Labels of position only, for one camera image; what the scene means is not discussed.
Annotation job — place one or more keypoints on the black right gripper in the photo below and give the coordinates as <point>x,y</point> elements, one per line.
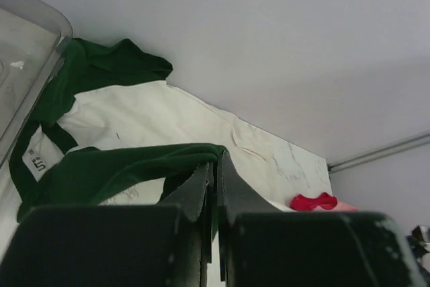
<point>419,243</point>

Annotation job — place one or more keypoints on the folded pink t-shirt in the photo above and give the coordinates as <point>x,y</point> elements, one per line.
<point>335,207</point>

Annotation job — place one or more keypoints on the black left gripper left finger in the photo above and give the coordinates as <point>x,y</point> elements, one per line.
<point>166,244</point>

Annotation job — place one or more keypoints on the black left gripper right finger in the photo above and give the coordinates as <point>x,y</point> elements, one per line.
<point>261,245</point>

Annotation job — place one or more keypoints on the right aluminium frame post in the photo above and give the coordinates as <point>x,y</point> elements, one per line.
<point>394,148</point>

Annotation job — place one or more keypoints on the folded red t-shirt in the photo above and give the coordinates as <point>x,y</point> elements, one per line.
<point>324,201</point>

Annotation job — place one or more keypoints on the cream green raglan t-shirt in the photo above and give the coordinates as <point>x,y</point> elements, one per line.
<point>108,124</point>

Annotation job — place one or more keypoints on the clear grey plastic bin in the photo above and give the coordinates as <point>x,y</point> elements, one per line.
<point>33,38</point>

